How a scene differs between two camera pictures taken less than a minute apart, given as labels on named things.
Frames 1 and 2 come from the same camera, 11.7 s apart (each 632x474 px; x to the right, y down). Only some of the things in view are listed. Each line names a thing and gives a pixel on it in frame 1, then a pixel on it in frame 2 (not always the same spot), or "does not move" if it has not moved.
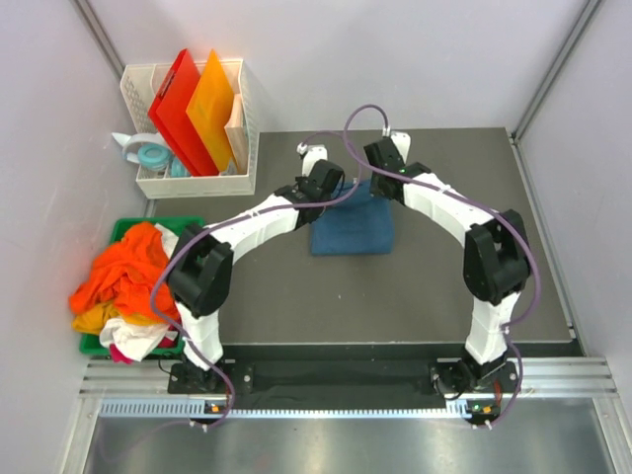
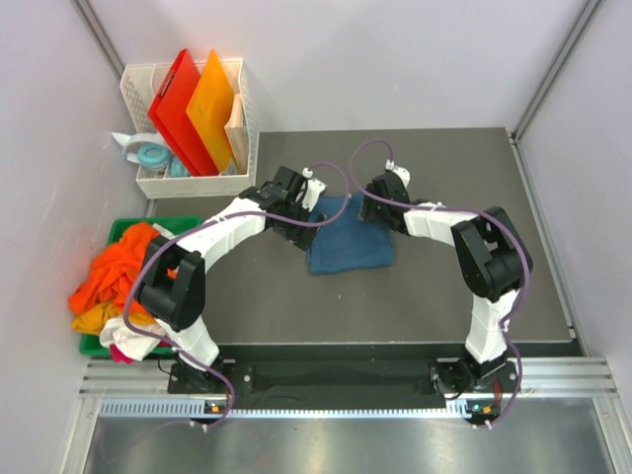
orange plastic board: [208, 111] does not move
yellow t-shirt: [92, 320] does not move
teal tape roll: [154, 156] does not move
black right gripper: [374, 191] -> [368, 212]
